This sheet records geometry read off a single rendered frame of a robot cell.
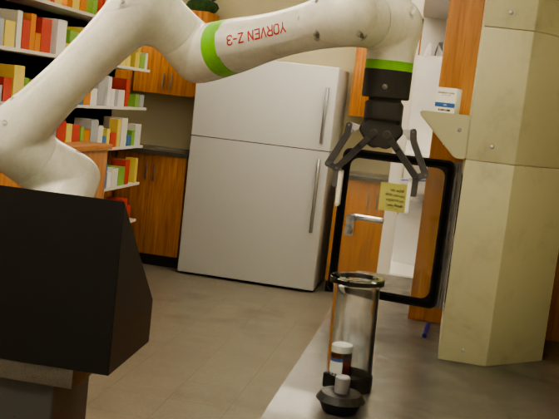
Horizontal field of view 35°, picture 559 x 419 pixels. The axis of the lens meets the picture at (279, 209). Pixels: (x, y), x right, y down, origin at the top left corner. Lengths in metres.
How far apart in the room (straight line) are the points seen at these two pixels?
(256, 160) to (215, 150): 0.34
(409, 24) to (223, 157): 5.56
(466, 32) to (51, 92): 1.12
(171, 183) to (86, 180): 5.49
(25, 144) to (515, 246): 1.11
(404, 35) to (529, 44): 0.46
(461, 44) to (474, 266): 0.65
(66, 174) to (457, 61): 1.09
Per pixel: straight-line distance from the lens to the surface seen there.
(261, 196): 7.14
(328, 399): 1.66
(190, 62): 1.90
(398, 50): 1.71
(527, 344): 2.25
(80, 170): 1.98
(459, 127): 2.08
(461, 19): 2.46
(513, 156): 2.08
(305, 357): 2.01
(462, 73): 2.45
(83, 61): 1.88
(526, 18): 2.10
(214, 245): 7.28
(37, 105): 1.90
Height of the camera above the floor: 1.49
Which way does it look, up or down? 7 degrees down
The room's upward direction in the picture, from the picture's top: 7 degrees clockwise
